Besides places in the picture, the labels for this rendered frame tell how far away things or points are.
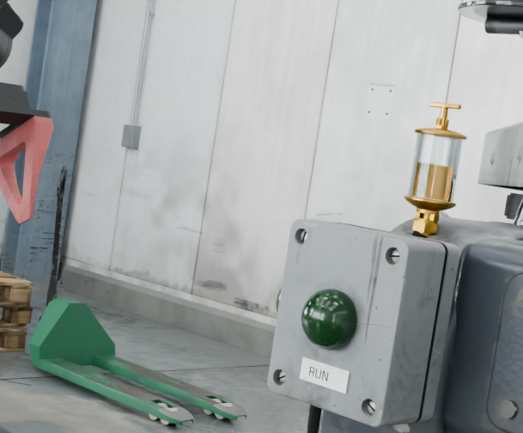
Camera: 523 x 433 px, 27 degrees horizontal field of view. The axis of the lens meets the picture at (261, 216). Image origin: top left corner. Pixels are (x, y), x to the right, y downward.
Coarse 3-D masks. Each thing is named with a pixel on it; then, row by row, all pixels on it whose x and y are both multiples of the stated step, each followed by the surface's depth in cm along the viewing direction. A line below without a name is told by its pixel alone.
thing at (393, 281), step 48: (336, 240) 53; (384, 240) 51; (432, 240) 54; (288, 288) 55; (336, 288) 53; (384, 288) 51; (432, 288) 52; (288, 336) 55; (384, 336) 51; (288, 384) 55; (384, 384) 51; (432, 384) 53
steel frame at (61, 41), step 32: (64, 0) 907; (96, 0) 902; (64, 32) 883; (32, 64) 912; (64, 64) 888; (32, 96) 917; (64, 96) 893; (64, 128) 897; (64, 160) 902; (64, 192) 907; (32, 224) 917; (64, 224) 912; (32, 256) 893; (32, 288) 891
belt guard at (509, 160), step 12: (492, 132) 99; (504, 132) 91; (516, 132) 84; (492, 144) 97; (504, 144) 90; (516, 144) 83; (492, 156) 95; (504, 156) 88; (516, 156) 82; (480, 168) 104; (492, 168) 95; (504, 168) 87; (516, 168) 81; (480, 180) 102; (492, 180) 93; (504, 180) 86; (516, 180) 80
